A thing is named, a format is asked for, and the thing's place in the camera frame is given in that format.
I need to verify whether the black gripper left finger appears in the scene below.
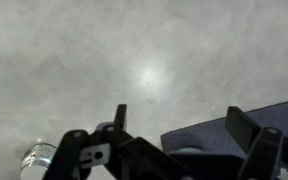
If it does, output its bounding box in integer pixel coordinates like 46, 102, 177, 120
43, 103, 193, 180

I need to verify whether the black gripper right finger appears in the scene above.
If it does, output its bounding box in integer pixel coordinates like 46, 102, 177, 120
225, 105, 288, 180

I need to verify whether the blue-grey cloth placemat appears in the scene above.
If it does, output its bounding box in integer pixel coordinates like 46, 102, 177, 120
160, 100, 288, 180

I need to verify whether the teal ceramic bowl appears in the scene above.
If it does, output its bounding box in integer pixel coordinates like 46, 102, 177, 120
169, 146, 204, 155

